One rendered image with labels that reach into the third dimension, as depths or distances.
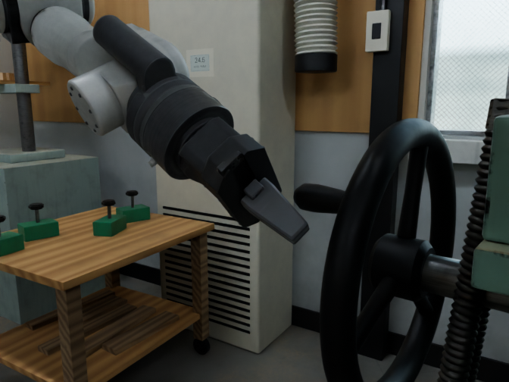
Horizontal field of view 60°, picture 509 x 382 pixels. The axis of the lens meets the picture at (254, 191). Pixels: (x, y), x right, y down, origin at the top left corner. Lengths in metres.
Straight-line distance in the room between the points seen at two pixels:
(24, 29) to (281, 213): 0.46
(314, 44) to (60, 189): 1.34
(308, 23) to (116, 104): 1.21
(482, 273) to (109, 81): 0.38
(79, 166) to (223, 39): 1.02
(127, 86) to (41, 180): 1.74
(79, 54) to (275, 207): 0.31
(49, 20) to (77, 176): 1.69
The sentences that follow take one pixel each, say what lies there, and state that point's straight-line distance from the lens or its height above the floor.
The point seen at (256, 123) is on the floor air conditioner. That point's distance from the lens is 1.58.
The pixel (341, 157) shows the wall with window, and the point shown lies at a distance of 1.76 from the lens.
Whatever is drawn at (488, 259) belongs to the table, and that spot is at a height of 0.86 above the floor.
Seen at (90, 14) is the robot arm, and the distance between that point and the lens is 0.73.
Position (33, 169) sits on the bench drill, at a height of 0.68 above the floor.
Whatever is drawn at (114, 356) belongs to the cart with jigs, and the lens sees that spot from 1.56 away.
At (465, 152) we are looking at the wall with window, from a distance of 1.59.
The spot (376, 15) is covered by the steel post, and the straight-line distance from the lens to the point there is 1.62.
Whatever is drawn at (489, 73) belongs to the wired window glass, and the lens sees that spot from 1.71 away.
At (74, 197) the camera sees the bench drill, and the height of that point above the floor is 0.52.
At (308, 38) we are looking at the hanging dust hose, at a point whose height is 1.19.
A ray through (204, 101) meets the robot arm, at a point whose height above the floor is 0.97.
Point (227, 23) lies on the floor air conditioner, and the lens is 1.66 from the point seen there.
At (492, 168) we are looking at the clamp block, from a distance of 0.35.
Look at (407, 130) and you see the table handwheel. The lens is 0.40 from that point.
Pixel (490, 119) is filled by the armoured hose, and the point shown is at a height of 0.96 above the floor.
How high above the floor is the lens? 0.97
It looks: 11 degrees down
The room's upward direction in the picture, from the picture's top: straight up
